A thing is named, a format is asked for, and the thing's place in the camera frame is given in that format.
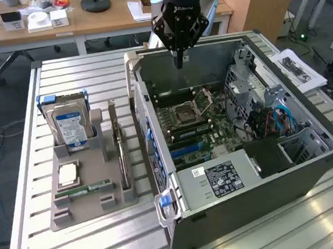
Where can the black lamp base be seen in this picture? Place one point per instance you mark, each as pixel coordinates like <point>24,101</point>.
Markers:
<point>95,4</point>

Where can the hard disk in blue caddy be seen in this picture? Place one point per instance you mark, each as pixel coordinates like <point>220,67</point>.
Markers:
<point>70,130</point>

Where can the black chair base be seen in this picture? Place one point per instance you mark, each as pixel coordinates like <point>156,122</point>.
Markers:
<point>9,61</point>

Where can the metal socket cover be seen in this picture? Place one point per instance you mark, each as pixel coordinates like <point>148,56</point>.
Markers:
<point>196,101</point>

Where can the small white box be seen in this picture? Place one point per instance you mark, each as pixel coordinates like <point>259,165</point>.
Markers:
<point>59,18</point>

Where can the silver drive cage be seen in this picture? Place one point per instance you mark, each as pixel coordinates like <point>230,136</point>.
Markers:
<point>239,94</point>

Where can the wooden desk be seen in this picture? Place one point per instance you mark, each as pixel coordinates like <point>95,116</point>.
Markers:
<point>102,22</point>

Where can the CPU socket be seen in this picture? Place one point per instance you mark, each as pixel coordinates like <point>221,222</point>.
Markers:
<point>184,112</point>

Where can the graphics card with metal bracket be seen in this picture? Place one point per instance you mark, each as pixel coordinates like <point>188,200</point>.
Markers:
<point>123,163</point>

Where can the installed RAM stick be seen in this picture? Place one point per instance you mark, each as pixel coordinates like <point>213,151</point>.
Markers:
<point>190,131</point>

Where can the white papers pile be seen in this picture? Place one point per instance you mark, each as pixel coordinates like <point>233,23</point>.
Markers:
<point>137,12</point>

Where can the printed paper stack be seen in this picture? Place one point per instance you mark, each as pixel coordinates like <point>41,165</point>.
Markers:
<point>299,72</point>

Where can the white box with tape roll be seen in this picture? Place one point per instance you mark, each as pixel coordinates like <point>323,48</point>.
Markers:
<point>39,20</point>

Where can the silver CPU chip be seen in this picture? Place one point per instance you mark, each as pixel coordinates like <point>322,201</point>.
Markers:
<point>67,175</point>

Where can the grey power supply unit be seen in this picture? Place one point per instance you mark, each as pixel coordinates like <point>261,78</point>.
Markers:
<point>195,192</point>

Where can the grey plastic parts rack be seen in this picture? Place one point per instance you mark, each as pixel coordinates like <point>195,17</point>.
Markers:
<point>91,166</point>

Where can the green RAM stick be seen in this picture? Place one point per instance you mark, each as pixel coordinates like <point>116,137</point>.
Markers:
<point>82,190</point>

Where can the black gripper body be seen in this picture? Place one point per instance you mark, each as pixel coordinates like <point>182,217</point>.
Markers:
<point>181,15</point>

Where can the silver disk bay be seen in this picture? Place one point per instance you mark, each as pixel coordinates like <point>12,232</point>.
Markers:
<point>311,144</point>

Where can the black and white box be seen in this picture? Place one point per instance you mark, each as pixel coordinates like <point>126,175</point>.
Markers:
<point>12,21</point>

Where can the green motherboard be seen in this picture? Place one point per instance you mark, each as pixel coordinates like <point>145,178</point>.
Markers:
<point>214,135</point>

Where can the open dark PC case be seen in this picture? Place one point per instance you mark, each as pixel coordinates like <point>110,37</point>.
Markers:
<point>250,210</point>

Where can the wooden cabinet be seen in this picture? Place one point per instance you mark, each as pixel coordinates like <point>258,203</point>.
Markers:
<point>261,5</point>

